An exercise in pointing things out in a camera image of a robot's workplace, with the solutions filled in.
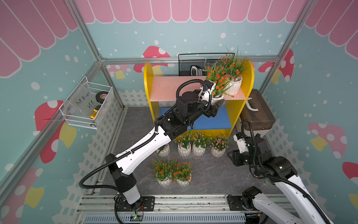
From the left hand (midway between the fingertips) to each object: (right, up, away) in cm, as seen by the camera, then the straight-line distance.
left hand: (214, 97), depth 62 cm
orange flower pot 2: (-14, -38, +9) cm, 42 cm away
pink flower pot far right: (+7, -25, +20) cm, 32 cm away
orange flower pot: (-24, -36, +10) cm, 44 cm away
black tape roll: (-61, +4, +18) cm, 64 cm away
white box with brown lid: (+34, -4, +28) cm, 44 cm away
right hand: (+10, -27, +9) cm, 30 cm away
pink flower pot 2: (-3, -27, +27) cm, 39 cm away
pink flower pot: (-13, -26, +23) cm, 37 cm away
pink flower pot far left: (-26, -30, +26) cm, 48 cm away
